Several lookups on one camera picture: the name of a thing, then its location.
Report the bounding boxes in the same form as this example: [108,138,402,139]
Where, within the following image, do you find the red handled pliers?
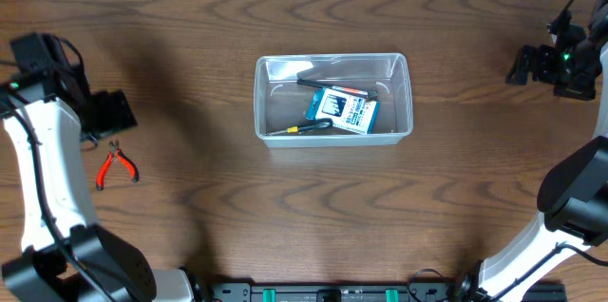
[95,139,141,192]

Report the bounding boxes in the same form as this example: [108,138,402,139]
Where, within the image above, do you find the small claw hammer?
[296,79,378,101]

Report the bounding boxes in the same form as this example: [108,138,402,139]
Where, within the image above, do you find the white and teal box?
[306,88,380,135]

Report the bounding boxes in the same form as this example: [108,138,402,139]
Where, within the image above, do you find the black yellow screwdriver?
[268,119,333,136]

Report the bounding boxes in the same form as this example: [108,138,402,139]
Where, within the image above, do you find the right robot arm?
[453,0,607,301]

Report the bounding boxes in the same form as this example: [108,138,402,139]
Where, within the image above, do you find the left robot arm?
[1,32,205,301]

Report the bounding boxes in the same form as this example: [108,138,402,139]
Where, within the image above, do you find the clear plastic container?
[254,53,413,148]

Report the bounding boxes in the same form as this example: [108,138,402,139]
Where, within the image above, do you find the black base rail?
[208,268,569,302]

